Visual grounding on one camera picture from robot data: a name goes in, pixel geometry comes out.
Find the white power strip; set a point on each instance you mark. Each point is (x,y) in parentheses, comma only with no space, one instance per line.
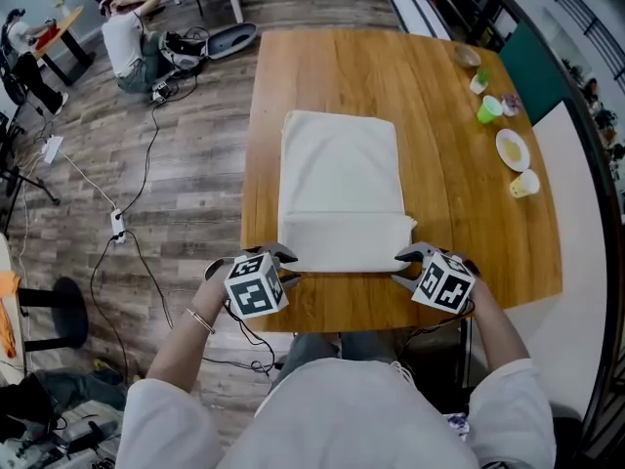
(118,226)

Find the white vase with flowers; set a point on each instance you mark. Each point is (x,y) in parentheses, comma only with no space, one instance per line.
(62,8)

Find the white towel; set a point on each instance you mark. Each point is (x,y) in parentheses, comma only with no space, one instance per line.
(342,174)

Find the gray open equipment case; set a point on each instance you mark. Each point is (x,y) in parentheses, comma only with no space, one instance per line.
(232,39)

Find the person's right forearm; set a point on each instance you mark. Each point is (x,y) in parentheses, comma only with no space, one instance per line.
(500,340)

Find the small potted green plant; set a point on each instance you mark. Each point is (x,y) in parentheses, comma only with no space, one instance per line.
(479,83)

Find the red orange mat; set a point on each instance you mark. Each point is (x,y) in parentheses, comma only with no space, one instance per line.
(48,37)

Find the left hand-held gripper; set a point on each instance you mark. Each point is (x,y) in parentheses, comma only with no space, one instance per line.
(256,288)

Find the person's left forearm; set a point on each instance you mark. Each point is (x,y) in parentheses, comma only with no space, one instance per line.
(178,354)

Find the person's left hand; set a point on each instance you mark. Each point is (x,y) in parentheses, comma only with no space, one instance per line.
(210,298)

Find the black metal railing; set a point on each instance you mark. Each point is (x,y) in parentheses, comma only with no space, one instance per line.
(601,359)

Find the person's white shirt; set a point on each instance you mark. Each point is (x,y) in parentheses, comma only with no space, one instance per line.
(342,423)

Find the person's blue jeans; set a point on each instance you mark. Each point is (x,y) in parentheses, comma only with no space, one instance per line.
(317,354)

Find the pale yellow cup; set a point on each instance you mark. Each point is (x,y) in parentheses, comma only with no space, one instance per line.
(525,184)

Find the flat white power adapter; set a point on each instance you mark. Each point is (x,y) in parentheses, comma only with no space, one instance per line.
(52,149)

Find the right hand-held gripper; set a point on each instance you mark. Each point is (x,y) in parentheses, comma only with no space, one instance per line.
(444,284)

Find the orange cloth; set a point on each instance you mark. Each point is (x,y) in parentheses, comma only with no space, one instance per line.
(7,311)

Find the black white floor device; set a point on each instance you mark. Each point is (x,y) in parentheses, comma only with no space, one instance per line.
(161,93)

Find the black balcony railing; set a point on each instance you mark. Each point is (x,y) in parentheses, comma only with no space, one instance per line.
(595,22)

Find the small wooden bowl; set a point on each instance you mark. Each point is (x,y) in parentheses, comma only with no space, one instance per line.
(467,56)

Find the cluttered lower floor desk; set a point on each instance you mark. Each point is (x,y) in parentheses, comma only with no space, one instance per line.
(605,125)

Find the green plastic cup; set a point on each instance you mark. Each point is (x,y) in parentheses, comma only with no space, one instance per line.
(488,111)

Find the round wooden table black base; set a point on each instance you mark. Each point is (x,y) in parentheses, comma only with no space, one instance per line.
(68,20)

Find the round beige table black base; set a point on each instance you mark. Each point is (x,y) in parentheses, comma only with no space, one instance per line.
(70,311)

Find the green panel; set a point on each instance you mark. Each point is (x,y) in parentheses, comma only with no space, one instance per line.
(529,71)

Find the wooden table with white legs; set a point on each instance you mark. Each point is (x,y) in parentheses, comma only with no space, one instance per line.
(464,223)

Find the small purple flower pot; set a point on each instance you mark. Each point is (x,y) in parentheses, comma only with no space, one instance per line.
(511,105)

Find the person's right hand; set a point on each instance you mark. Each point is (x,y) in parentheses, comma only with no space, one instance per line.
(482,296)

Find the white plate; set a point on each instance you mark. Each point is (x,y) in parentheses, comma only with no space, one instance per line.
(512,150)

